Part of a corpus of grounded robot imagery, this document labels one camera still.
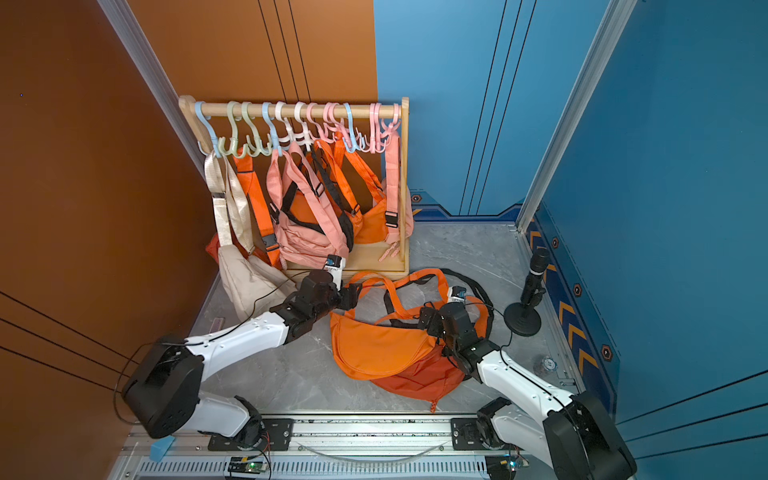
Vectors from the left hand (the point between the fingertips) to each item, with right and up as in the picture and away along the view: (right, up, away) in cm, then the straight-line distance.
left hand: (356, 280), depth 87 cm
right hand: (+23, -10, 0) cm, 25 cm away
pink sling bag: (-17, +15, +13) cm, 26 cm away
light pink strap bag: (+10, +25, +2) cm, 27 cm away
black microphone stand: (+51, -12, +4) cm, 53 cm away
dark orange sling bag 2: (+24, -24, -8) cm, 35 cm away
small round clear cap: (+53, -22, -8) cm, 58 cm away
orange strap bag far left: (-26, +10, +3) cm, 29 cm away
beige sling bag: (-27, 0, -8) cm, 28 cm away
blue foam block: (-45, -38, -16) cm, 61 cm away
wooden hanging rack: (+10, +5, +19) cm, 23 cm away
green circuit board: (-24, -43, -16) cm, 52 cm away
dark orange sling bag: (+20, -29, -11) cm, 37 cm away
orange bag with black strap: (+1, +24, +2) cm, 24 cm away
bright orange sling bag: (+5, -16, -4) cm, 17 cm away
